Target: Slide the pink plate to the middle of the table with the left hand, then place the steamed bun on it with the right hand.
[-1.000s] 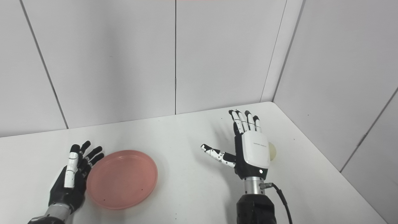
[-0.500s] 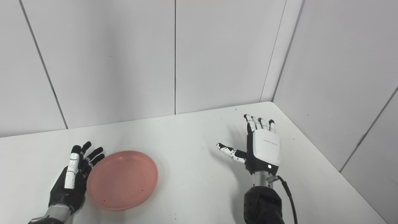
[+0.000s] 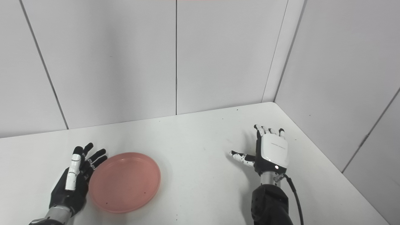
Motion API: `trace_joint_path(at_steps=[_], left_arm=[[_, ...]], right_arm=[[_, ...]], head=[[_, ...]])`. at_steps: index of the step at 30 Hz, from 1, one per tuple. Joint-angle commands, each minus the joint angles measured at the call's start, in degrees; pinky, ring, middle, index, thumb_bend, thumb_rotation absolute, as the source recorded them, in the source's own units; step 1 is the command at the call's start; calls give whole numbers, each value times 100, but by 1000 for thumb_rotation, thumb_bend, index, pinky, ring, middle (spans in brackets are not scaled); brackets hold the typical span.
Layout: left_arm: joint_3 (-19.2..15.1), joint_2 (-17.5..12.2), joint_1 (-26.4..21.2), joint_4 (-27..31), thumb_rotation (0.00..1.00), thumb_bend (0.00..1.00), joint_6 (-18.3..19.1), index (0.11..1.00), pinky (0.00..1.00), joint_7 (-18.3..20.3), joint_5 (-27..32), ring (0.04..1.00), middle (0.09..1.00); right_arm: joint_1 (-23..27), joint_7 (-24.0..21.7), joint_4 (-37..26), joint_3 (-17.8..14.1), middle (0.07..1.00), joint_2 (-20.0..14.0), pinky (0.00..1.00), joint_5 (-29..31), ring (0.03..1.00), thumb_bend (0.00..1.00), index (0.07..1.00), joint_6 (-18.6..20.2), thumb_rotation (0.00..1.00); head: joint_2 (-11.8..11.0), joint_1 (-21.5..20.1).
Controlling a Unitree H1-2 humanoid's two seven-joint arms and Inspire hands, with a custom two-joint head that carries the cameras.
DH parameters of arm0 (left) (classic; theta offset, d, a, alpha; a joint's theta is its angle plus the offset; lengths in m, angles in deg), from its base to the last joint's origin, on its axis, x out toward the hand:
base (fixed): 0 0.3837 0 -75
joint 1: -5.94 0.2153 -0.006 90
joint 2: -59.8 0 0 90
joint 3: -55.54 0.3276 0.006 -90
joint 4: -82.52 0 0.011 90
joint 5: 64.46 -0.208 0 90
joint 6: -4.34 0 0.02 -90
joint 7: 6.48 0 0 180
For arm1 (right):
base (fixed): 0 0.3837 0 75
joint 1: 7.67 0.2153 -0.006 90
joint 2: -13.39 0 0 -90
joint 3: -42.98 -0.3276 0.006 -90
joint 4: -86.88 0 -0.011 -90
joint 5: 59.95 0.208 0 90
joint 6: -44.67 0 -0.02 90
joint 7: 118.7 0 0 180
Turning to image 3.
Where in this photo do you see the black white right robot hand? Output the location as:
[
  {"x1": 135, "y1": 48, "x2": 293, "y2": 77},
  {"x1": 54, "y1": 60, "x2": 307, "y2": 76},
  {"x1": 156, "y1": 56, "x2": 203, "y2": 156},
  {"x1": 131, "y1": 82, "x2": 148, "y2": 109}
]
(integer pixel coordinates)
[{"x1": 230, "y1": 125, "x2": 288, "y2": 176}]

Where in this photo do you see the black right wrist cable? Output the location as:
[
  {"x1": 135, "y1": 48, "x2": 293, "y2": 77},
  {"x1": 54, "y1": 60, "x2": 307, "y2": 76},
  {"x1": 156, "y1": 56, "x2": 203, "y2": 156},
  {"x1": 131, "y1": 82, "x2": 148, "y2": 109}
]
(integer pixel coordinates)
[{"x1": 273, "y1": 173, "x2": 305, "y2": 225}]

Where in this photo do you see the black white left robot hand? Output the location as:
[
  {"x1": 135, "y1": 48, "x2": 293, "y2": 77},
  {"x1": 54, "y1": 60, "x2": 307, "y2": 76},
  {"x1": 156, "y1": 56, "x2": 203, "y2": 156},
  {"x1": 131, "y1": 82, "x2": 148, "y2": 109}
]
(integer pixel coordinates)
[{"x1": 49, "y1": 143, "x2": 108, "y2": 217}]

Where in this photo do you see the pink round plate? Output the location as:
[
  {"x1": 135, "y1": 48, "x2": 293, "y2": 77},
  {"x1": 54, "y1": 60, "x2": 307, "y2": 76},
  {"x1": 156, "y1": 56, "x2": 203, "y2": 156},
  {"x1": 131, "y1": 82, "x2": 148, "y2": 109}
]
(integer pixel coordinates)
[{"x1": 88, "y1": 152, "x2": 162, "y2": 214}]

